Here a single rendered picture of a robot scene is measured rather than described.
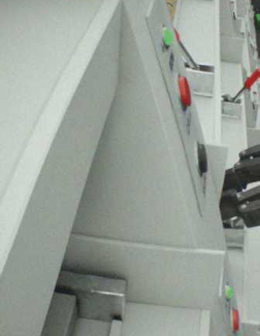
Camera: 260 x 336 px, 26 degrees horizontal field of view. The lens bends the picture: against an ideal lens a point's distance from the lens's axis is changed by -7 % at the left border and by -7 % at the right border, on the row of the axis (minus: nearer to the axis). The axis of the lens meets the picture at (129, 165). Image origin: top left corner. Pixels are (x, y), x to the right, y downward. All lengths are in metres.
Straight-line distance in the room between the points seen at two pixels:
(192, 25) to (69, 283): 0.43
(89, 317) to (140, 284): 0.04
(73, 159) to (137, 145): 0.10
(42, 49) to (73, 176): 0.04
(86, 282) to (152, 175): 0.07
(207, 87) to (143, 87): 0.28
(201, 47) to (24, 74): 0.47
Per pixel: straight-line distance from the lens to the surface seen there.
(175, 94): 0.28
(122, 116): 0.26
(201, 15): 0.71
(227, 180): 0.61
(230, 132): 0.82
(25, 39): 0.19
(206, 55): 0.60
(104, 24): 0.20
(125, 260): 0.31
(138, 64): 0.24
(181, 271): 0.31
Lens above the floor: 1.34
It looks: 34 degrees down
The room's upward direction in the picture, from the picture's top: 19 degrees counter-clockwise
